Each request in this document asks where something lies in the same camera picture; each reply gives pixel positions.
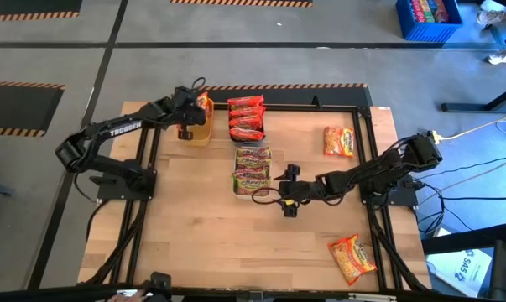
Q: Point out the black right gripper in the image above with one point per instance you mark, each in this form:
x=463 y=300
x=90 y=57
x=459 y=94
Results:
x=305 y=191

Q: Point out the black handheld device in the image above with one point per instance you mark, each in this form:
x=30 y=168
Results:
x=159 y=285

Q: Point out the white plastic bin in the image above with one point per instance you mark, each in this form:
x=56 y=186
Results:
x=252 y=197

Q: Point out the person's shoe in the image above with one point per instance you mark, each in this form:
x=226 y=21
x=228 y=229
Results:
x=503 y=56
x=494 y=17

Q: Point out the silver metal bracket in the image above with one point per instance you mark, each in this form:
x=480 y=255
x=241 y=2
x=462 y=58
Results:
x=128 y=290
x=372 y=297

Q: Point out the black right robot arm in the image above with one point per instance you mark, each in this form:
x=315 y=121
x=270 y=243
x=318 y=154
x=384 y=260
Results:
x=382 y=168

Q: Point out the black desk leg frame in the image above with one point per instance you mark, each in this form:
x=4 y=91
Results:
x=458 y=107

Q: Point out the dark grey plastic bin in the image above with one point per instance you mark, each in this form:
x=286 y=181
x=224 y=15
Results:
x=246 y=144

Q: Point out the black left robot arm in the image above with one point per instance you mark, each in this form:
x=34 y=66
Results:
x=122 y=129

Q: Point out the black aluminium table frame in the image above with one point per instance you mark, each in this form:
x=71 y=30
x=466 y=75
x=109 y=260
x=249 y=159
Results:
x=294 y=108

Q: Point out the person's hand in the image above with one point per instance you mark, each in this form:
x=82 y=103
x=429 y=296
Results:
x=124 y=298

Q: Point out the yellow power plug block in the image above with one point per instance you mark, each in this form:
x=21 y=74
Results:
x=434 y=135

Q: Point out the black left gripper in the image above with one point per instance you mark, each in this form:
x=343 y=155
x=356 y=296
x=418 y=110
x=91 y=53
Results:
x=187 y=109

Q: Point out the yellow plastic bin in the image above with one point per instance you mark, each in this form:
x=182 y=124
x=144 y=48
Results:
x=200 y=136

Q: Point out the dark red box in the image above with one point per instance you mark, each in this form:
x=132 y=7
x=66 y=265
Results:
x=441 y=10

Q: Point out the blue plastic crate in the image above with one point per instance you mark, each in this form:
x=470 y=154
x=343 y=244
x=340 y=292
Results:
x=429 y=32

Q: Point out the black crossbar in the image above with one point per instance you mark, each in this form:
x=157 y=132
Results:
x=47 y=293

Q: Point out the green yellow box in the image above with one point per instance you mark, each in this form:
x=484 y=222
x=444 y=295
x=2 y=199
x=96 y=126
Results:
x=429 y=10

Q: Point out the black hazard-striped floor mat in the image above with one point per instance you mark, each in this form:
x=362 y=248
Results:
x=240 y=2
x=17 y=109
x=26 y=6
x=286 y=97

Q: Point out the orange chicken ramen packet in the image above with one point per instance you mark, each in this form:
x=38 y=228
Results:
x=203 y=102
x=338 y=142
x=352 y=259

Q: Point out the orange Saucy Noods packet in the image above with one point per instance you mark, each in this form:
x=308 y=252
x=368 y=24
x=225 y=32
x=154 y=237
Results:
x=247 y=112
x=247 y=134
x=246 y=122
x=246 y=102

